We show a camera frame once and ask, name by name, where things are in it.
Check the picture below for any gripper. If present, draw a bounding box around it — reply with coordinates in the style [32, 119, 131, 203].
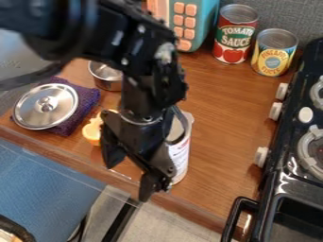
[99, 108, 179, 203]

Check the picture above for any white can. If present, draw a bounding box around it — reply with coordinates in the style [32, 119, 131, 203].
[163, 106, 196, 185]

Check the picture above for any tomato sauce can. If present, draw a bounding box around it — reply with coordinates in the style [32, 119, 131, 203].
[211, 3, 261, 65]

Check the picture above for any yellow pineapple can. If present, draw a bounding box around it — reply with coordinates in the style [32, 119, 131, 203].
[249, 27, 300, 78]

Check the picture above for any orange toy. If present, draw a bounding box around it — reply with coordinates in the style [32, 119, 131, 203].
[80, 109, 120, 147]

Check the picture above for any purple cloth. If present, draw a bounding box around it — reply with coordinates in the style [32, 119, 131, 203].
[8, 75, 103, 137]

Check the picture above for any silver pot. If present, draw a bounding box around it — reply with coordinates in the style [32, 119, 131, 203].
[87, 60, 126, 93]

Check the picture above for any silver lid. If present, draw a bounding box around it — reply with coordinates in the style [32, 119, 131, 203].
[11, 82, 81, 131]

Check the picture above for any toy microwave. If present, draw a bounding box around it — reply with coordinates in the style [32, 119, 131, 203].
[144, 0, 221, 53]

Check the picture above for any toy stove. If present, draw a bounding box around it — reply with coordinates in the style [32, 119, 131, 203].
[219, 37, 323, 242]

